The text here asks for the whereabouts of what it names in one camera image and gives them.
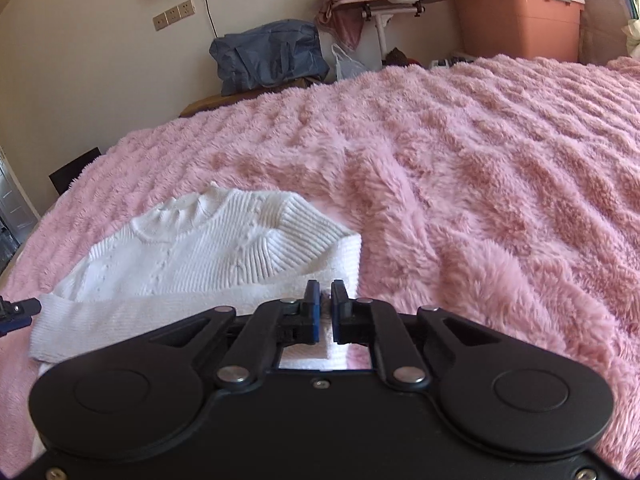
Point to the grey metal rack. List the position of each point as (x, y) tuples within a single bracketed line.
[(15, 215)]

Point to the black box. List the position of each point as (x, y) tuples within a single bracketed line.
[(75, 172)]

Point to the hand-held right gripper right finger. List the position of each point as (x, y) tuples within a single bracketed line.
[(338, 312)]

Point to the blue clear storage bag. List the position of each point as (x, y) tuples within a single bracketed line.
[(607, 15)]

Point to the blue fabric bag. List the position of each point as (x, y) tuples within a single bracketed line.
[(270, 55)]

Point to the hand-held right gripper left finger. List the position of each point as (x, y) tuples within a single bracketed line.
[(313, 310)]

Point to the pink plastic storage box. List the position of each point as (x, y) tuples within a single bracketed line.
[(517, 22)]

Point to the beige wall socket strip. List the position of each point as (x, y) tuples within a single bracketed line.
[(173, 14)]

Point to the pink folding table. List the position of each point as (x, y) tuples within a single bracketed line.
[(395, 7)]

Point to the pink hanging cloth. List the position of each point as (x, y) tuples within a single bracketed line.
[(342, 17)]

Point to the low wooden bench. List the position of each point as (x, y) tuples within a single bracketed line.
[(225, 100)]

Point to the pink fluffy blanket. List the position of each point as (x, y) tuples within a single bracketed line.
[(475, 185)]

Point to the white knitted sweater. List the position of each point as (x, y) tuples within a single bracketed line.
[(200, 255)]

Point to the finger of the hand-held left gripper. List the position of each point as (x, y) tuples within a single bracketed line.
[(20, 310)]

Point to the white ruffled cloth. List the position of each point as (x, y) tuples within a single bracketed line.
[(632, 35)]

